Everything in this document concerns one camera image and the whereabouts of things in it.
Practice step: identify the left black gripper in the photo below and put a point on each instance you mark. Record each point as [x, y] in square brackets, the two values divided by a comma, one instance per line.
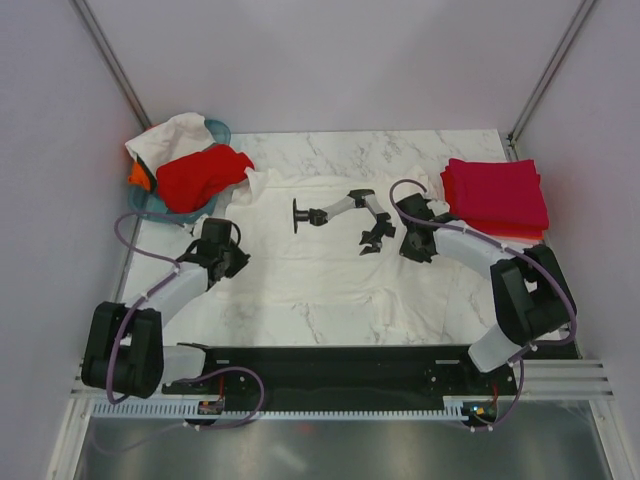
[241, 259]

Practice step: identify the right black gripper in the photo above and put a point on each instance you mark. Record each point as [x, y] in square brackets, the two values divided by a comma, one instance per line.
[407, 251]

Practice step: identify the white robot print t shirt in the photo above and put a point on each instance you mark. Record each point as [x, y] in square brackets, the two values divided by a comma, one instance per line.
[307, 285]

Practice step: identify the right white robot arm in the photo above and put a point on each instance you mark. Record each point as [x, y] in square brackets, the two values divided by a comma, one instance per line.
[456, 240]

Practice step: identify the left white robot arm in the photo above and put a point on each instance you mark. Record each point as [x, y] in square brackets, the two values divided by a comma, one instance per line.
[125, 353]

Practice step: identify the folded magenta t shirt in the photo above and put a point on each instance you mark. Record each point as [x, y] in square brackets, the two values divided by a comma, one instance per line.
[496, 194]

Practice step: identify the orange t shirt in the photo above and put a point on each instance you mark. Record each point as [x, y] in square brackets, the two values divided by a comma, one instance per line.
[140, 176]

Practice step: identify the plain white t shirt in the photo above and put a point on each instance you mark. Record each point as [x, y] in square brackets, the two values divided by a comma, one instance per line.
[180, 136]

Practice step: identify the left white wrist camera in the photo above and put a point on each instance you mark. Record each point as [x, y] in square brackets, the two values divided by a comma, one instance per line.
[194, 230]

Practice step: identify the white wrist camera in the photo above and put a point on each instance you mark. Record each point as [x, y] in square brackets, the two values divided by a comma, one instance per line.
[438, 207]
[194, 230]

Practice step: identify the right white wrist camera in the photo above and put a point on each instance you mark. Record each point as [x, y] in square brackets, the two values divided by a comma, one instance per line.
[438, 207]

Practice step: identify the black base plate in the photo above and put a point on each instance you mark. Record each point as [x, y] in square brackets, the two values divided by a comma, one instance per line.
[335, 377]

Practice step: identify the white slotted cable duct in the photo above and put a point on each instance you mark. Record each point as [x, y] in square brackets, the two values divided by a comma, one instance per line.
[209, 409]

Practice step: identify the aluminium cross rail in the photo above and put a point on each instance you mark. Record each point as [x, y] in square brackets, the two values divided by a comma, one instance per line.
[537, 379]

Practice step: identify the left aluminium side rail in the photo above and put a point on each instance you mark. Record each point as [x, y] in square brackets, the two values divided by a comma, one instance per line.
[68, 447]

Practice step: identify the right aluminium corner post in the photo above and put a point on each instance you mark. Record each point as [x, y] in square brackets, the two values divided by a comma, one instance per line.
[560, 53]

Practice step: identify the aluminium corner post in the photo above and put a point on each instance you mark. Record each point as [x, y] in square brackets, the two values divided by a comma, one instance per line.
[108, 55]
[560, 53]

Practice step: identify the left aluminium corner post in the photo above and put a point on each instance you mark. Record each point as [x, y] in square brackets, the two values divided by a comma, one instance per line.
[108, 55]

